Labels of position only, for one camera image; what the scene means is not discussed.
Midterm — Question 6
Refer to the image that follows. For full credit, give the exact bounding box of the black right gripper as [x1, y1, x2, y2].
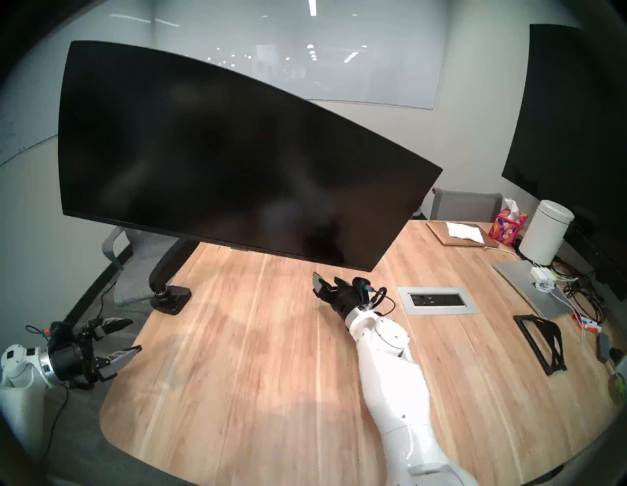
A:
[312, 272, 369, 319]

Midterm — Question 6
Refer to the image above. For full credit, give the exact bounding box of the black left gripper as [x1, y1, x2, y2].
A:
[47, 317, 143, 389]

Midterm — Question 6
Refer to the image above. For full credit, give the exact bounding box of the black curved computer monitor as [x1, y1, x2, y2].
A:
[58, 40, 443, 272]

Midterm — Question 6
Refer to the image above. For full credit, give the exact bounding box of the gray mesh office chair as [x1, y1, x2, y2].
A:
[101, 228, 179, 307]
[430, 188, 503, 223]

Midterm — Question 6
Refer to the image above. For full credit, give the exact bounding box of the silver table power outlet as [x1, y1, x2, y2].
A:
[397, 287, 479, 316]

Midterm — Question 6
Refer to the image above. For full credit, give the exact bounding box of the brown leather desk mat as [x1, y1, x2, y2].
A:
[425, 221, 499, 247]

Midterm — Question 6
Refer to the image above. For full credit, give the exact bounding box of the white paper napkin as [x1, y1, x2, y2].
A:
[445, 222, 485, 243]

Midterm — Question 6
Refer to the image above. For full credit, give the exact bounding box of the colourful floral tissue box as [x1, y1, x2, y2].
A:
[488, 198, 528, 246]

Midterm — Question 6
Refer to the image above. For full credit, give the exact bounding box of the silver closed laptop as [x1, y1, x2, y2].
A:
[493, 260, 575, 320]

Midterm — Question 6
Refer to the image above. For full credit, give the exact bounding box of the white cylindrical canister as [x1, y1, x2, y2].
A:
[518, 199, 575, 266]

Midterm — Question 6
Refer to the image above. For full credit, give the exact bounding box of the large clean glass whiteboard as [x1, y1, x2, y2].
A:
[152, 0, 447, 110]

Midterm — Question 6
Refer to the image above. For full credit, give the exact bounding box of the black folding laptop stand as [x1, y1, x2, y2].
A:
[513, 314, 568, 376]

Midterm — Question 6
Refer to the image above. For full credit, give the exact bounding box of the orange and white marker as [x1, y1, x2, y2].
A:
[572, 314, 602, 335]

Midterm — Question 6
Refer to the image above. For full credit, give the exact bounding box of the glass whiteboard with scribbles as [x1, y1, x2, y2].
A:
[0, 0, 155, 167]

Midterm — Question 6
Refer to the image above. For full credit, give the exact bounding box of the black video bar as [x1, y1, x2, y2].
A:
[563, 228, 627, 302]

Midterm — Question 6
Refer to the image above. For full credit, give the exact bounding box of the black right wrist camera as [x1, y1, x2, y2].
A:
[352, 277, 377, 304]

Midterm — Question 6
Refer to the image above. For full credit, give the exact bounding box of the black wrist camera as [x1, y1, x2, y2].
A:
[352, 277, 377, 304]
[47, 321, 74, 346]

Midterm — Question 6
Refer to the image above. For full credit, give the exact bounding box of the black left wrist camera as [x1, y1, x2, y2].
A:
[47, 321, 74, 346]

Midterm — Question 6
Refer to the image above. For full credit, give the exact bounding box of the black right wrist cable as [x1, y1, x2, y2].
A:
[367, 287, 395, 316]

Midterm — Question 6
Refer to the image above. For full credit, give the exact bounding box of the black floor cable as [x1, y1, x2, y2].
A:
[43, 282, 119, 459]

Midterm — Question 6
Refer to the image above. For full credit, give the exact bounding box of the white charger cable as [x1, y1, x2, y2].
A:
[534, 279, 588, 343]

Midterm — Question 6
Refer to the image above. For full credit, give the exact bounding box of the black cable bundle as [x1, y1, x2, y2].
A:
[551, 257, 605, 324]

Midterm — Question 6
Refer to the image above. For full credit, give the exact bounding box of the large black wall television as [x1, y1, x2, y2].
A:
[502, 24, 627, 231]

